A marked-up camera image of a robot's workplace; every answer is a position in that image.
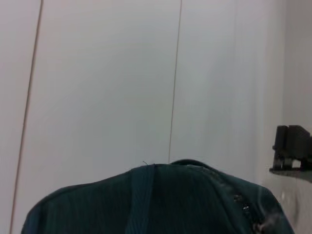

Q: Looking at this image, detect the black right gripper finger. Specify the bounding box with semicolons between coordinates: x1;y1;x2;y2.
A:
269;124;312;183

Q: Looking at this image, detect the teal fabric zipper bag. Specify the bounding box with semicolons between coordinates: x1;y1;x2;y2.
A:
20;158;297;234

